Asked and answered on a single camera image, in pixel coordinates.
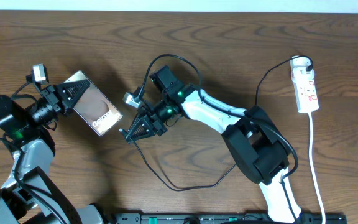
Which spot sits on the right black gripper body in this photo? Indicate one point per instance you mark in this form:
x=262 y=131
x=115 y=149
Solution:
x=161 y=114

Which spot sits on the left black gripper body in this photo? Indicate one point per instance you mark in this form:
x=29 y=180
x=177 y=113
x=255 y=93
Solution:
x=48 y=108

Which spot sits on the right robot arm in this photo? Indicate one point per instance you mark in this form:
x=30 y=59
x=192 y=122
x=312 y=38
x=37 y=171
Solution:
x=257 y=147

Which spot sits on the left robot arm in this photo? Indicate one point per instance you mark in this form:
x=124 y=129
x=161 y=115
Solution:
x=26 y=136

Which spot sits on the white power strip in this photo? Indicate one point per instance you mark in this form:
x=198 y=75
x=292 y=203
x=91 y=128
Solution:
x=302 y=76

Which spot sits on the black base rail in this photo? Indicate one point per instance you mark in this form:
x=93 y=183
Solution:
x=136 y=218

